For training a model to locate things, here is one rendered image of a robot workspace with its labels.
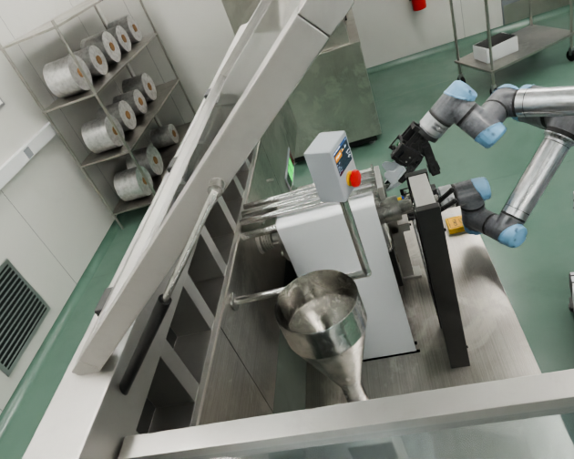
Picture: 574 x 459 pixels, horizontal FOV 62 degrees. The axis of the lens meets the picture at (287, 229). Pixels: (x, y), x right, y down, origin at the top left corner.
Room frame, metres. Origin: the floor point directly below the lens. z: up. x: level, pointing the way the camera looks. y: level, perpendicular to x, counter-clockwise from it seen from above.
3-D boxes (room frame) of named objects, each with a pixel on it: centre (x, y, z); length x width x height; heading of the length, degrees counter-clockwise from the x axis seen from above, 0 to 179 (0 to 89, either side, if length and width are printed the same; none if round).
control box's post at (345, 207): (0.72, -0.11, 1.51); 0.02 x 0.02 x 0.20
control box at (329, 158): (0.71, -0.12, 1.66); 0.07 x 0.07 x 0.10; 50
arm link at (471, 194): (1.21, -0.59, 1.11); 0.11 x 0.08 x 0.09; 74
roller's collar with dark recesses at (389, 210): (0.99, -0.25, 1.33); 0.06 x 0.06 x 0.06; 74
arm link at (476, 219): (1.20, -0.59, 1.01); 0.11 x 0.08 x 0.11; 14
